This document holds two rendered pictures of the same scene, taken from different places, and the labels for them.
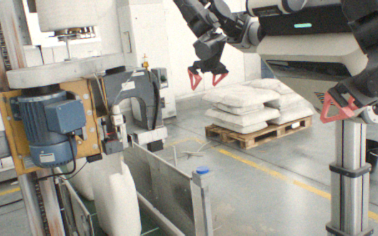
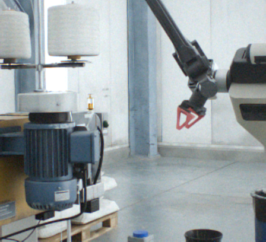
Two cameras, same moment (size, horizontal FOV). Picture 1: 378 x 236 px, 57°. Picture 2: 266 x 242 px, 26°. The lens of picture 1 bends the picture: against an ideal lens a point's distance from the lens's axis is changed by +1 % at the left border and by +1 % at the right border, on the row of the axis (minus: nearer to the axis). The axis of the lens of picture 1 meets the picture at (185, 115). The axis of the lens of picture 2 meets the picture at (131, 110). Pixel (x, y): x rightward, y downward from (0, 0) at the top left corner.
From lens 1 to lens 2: 1.22 m
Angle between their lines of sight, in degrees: 34
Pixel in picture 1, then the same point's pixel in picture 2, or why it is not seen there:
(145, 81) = (92, 125)
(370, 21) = not seen: outside the picture
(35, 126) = (54, 158)
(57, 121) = (90, 149)
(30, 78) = (66, 101)
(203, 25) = (200, 66)
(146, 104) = not seen: hidden behind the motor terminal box
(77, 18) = (95, 45)
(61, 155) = (73, 194)
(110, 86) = not seen: hidden behind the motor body
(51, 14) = (70, 38)
